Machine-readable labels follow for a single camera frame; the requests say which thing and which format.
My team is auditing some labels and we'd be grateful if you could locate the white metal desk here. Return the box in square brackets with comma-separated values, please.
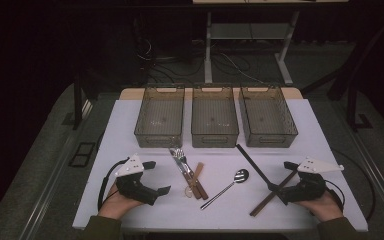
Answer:
[192, 0, 349, 86]

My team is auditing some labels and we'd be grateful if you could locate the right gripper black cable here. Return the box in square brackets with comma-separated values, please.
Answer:
[324, 179, 346, 213]

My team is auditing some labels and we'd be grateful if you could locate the black floor frame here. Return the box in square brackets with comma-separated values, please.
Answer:
[68, 142, 97, 168]

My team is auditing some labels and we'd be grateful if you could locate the black floor cable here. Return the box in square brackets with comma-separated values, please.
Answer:
[331, 148, 377, 221]

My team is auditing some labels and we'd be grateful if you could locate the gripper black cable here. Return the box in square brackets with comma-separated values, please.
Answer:
[324, 179, 346, 213]
[97, 158, 130, 212]

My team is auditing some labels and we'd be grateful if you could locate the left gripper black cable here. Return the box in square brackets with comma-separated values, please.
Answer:
[97, 158, 130, 212]

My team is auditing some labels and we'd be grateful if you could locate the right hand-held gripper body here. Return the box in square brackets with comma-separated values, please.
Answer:
[279, 156, 345, 205]

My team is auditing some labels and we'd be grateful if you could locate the tangle of floor cables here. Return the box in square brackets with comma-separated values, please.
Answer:
[134, 36, 264, 85]

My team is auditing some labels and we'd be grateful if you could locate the person's left hand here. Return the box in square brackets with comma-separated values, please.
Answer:
[98, 183, 144, 220]

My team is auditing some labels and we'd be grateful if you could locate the white table sheet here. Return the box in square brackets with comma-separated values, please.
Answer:
[72, 98, 369, 233]

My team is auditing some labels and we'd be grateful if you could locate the transparent brown plastic bin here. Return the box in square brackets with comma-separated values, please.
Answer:
[238, 84, 299, 149]
[133, 84, 186, 149]
[191, 84, 240, 149]

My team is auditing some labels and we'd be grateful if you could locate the person's right hand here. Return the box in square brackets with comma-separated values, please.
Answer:
[294, 191, 344, 223]

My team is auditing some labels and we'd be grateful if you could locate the small wooden-handled spoon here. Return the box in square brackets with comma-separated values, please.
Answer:
[184, 161, 205, 199]

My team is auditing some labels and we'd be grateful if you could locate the black-handled metal spoon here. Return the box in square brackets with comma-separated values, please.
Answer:
[200, 168, 250, 211]

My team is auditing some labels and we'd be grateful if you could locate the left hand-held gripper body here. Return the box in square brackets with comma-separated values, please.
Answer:
[114, 153, 159, 206]

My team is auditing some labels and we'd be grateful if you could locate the black chopstick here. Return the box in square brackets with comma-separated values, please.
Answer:
[235, 143, 280, 193]

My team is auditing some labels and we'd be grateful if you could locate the black metal stand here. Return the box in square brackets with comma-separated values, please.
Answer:
[72, 71, 93, 131]
[345, 83, 374, 132]

